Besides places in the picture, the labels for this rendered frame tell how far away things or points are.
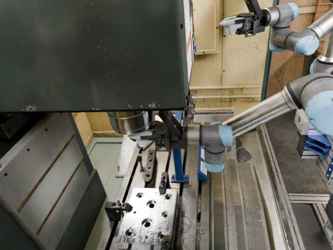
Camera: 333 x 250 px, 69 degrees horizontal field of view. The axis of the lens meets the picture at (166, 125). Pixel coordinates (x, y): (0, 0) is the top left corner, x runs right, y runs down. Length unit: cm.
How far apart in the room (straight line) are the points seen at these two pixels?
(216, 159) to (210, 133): 11
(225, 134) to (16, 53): 65
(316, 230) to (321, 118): 150
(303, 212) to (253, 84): 106
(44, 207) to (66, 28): 79
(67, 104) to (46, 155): 45
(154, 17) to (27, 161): 75
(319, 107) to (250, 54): 111
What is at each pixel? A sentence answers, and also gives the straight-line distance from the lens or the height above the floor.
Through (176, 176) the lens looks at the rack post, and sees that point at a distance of 138.
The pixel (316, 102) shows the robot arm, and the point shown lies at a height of 157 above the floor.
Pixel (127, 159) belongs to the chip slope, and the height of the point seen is 68.
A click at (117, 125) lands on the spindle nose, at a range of 80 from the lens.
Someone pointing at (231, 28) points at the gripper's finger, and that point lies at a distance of 107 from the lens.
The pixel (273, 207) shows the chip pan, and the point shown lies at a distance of 162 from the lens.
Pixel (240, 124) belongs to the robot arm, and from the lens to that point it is 95.
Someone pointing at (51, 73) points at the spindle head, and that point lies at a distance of 73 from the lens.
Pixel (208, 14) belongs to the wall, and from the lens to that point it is 172.
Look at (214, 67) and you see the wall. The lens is 182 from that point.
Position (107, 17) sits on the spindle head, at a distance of 61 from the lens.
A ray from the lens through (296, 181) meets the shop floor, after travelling 275.
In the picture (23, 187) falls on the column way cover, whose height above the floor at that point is 129.
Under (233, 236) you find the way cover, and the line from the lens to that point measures 140.
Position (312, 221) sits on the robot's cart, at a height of 21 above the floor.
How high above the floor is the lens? 194
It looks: 35 degrees down
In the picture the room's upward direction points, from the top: 8 degrees counter-clockwise
